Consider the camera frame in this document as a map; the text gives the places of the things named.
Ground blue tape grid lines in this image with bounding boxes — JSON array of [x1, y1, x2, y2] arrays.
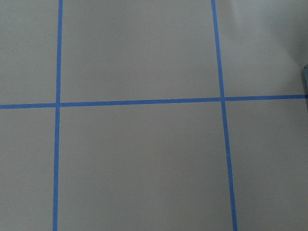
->
[[0, 0, 308, 231]]

